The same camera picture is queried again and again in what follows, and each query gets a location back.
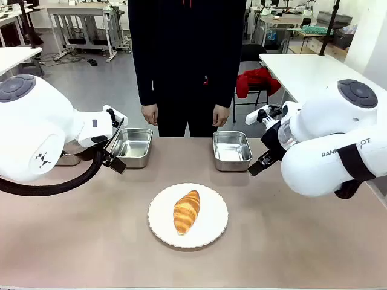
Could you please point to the golden croissant bread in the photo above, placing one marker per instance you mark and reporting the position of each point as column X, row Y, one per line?
column 187, row 211

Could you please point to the grey storage box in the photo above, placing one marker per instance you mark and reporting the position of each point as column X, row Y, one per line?
column 335, row 19

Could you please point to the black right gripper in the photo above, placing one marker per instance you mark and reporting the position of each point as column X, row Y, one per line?
column 272, row 139

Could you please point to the black stand pole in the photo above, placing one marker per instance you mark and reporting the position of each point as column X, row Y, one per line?
column 27, row 27
column 329, row 27

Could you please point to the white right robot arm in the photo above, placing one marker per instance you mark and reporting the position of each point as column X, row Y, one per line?
column 320, row 121

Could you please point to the steel rectangular container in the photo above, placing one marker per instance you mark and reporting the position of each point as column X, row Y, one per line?
column 133, row 145
column 231, row 151

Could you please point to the large white table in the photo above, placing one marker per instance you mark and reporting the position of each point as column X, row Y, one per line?
column 302, row 72

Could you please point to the person's right forearm dark sleeve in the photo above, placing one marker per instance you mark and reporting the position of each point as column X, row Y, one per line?
column 145, row 84

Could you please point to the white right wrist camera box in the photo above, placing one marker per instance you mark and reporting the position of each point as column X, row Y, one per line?
column 252, row 116

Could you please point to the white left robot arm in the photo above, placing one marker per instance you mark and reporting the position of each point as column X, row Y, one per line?
column 30, row 136

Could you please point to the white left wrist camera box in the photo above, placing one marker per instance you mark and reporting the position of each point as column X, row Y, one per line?
column 118, row 113

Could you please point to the person's right hand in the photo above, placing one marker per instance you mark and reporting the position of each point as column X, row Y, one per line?
column 150, row 115

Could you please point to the white power strip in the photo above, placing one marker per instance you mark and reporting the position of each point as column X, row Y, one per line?
column 60, row 55

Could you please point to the person's left forearm dark sleeve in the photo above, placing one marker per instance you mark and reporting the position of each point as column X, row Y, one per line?
column 227, row 84

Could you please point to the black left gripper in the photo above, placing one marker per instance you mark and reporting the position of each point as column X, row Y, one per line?
column 109, row 148

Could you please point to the white background desk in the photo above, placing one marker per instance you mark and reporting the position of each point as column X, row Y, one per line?
column 78, row 10

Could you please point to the green rack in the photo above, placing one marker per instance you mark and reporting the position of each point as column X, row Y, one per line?
column 314, row 29

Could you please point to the person's dark clothed torso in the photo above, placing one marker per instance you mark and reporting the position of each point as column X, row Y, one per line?
column 187, row 60

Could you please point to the white scalloped plate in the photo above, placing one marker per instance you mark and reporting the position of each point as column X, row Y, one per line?
column 211, row 217

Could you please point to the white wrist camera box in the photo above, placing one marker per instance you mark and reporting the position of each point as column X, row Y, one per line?
column 252, row 116
column 118, row 113

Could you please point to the black chair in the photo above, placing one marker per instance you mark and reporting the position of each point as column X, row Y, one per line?
column 252, row 52

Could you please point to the small white table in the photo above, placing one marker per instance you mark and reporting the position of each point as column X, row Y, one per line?
column 15, row 59

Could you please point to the red cloth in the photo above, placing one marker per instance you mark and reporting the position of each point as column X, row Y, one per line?
column 257, row 81

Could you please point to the background workbench with equipment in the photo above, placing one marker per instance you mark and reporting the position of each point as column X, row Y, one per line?
column 281, row 22

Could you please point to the person's left hand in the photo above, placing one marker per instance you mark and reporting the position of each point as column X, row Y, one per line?
column 219, row 116

